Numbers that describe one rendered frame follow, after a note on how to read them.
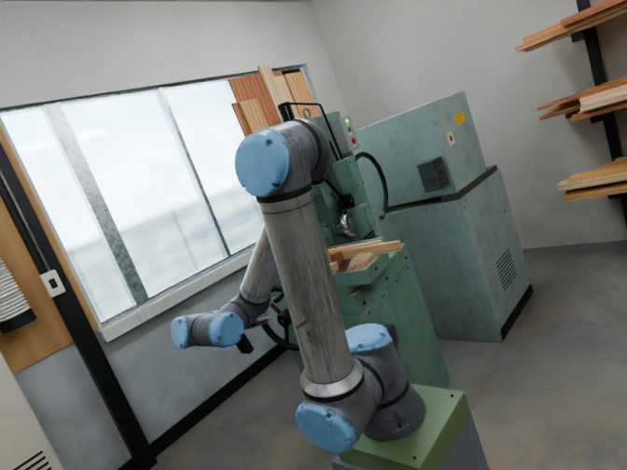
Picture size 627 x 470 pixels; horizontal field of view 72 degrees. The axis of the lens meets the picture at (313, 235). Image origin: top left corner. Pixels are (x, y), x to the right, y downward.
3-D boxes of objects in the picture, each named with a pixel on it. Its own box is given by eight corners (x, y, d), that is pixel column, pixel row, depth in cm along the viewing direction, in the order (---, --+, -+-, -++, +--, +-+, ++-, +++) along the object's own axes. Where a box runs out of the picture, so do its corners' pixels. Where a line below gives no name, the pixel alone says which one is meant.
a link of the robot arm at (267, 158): (387, 415, 107) (323, 112, 83) (355, 471, 94) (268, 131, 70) (335, 401, 116) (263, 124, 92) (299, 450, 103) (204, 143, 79)
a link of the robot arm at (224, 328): (242, 301, 119) (214, 303, 126) (213, 324, 110) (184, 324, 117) (255, 330, 121) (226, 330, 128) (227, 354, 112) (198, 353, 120)
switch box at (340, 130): (340, 155, 200) (328, 121, 197) (350, 150, 208) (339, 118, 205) (351, 151, 196) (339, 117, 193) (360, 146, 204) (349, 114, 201)
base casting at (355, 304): (279, 321, 197) (271, 303, 195) (339, 269, 242) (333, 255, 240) (361, 315, 170) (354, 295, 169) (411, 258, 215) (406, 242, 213)
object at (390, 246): (287, 269, 204) (285, 261, 204) (289, 268, 206) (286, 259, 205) (400, 251, 168) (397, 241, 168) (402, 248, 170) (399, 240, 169)
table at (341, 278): (245, 306, 192) (240, 295, 190) (285, 278, 215) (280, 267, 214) (359, 295, 155) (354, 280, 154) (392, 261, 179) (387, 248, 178)
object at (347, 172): (341, 195, 195) (330, 163, 192) (351, 189, 202) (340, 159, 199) (357, 190, 190) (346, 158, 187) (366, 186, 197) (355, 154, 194)
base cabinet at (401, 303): (329, 449, 210) (278, 321, 197) (378, 378, 255) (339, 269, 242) (414, 463, 183) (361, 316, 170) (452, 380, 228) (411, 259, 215)
